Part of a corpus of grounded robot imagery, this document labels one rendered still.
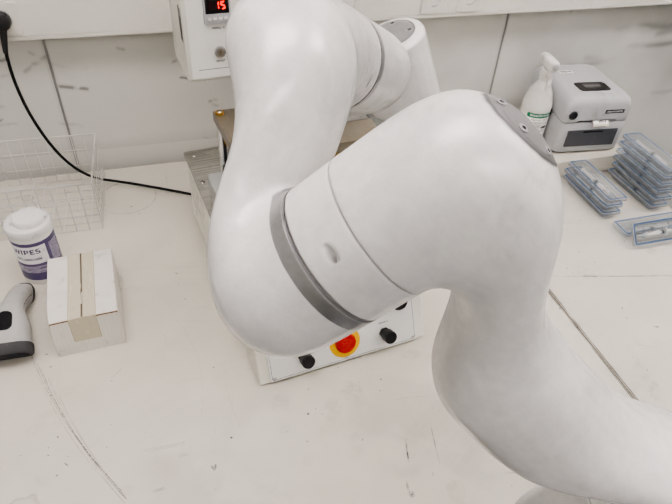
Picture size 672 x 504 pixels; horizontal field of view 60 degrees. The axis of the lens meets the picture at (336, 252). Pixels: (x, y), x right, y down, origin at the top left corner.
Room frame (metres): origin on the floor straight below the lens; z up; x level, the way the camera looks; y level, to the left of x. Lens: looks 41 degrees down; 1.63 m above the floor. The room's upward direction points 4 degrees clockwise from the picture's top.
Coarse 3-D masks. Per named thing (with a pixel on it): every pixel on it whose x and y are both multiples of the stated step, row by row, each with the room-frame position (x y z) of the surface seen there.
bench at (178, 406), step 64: (128, 192) 1.20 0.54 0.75; (576, 192) 1.34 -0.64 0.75; (0, 256) 0.94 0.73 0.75; (128, 256) 0.96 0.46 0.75; (192, 256) 0.98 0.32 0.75; (576, 256) 1.07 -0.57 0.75; (640, 256) 1.08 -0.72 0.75; (128, 320) 0.78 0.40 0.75; (192, 320) 0.79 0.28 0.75; (576, 320) 0.86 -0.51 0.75; (640, 320) 0.87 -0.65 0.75; (0, 384) 0.61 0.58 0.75; (64, 384) 0.62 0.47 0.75; (128, 384) 0.63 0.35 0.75; (192, 384) 0.64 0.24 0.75; (256, 384) 0.64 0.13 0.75; (320, 384) 0.65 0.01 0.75; (384, 384) 0.66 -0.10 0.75; (640, 384) 0.70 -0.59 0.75; (0, 448) 0.49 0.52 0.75; (64, 448) 0.50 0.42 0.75; (128, 448) 0.50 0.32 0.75; (192, 448) 0.51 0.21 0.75; (256, 448) 0.52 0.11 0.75; (320, 448) 0.53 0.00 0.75; (384, 448) 0.53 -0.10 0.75; (448, 448) 0.54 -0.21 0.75
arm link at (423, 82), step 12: (384, 24) 0.74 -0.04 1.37; (396, 24) 0.73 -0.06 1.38; (408, 24) 0.72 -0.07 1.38; (420, 24) 0.72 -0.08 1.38; (396, 36) 0.70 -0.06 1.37; (408, 36) 0.70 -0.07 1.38; (420, 36) 0.70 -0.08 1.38; (408, 48) 0.68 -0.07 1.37; (420, 48) 0.69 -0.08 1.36; (420, 60) 0.69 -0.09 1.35; (432, 60) 0.72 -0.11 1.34; (420, 72) 0.69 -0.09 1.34; (432, 72) 0.71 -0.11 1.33; (408, 84) 0.68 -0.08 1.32; (420, 84) 0.69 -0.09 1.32; (432, 84) 0.70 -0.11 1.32; (408, 96) 0.69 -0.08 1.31; (420, 96) 0.69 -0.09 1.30; (396, 108) 0.69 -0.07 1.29; (384, 120) 0.71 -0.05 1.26
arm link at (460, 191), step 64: (384, 128) 0.30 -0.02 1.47; (448, 128) 0.27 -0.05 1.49; (512, 128) 0.28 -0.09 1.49; (320, 192) 0.28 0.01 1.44; (384, 192) 0.26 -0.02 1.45; (448, 192) 0.25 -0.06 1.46; (512, 192) 0.25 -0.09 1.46; (320, 256) 0.25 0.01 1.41; (384, 256) 0.24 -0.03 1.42; (448, 256) 0.24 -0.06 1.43; (512, 256) 0.24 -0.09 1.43; (448, 320) 0.28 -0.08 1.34; (512, 320) 0.24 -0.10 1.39; (448, 384) 0.25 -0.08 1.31; (512, 384) 0.23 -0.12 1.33; (576, 384) 0.25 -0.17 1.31; (512, 448) 0.22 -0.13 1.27; (576, 448) 0.23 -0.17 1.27; (640, 448) 0.24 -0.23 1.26
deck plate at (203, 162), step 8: (184, 152) 1.12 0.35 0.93; (192, 152) 1.12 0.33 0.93; (200, 152) 1.13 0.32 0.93; (208, 152) 1.13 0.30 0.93; (216, 152) 1.13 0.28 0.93; (192, 160) 1.09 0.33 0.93; (200, 160) 1.09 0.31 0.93; (208, 160) 1.10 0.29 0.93; (216, 160) 1.10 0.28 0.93; (192, 168) 1.06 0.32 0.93; (200, 168) 1.06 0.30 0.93; (208, 168) 1.06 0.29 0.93; (216, 168) 1.07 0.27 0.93; (200, 176) 1.03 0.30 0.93; (200, 184) 1.00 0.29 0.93; (208, 184) 1.01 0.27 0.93; (200, 192) 0.98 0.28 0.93; (208, 192) 0.98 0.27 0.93; (208, 200) 0.95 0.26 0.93; (208, 208) 0.92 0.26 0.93
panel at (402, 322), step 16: (384, 320) 0.77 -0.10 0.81; (400, 320) 0.78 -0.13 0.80; (368, 336) 0.74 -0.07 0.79; (400, 336) 0.76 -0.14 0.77; (320, 352) 0.70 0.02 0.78; (336, 352) 0.71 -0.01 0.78; (352, 352) 0.72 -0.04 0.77; (368, 352) 0.73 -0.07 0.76; (272, 368) 0.66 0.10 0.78; (288, 368) 0.67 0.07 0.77; (304, 368) 0.68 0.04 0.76
